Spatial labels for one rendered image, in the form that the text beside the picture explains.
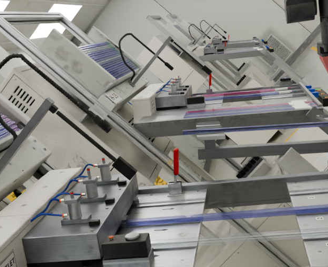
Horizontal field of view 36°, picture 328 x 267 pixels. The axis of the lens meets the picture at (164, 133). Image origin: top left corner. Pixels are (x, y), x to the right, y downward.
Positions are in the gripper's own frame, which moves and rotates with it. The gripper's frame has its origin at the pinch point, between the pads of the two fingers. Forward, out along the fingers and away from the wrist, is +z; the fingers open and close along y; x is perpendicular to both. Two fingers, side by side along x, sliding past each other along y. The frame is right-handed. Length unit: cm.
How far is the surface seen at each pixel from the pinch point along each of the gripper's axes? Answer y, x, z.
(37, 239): 39, -58, 13
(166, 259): 38, -36, 19
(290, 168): -21.6, -10.7, 25.2
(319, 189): 10.3, -7.4, 20.2
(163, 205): 12.3, -40.6, 19.7
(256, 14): -738, 10, -5
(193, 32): -585, -81, 3
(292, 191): 10.2, -12.9, 20.0
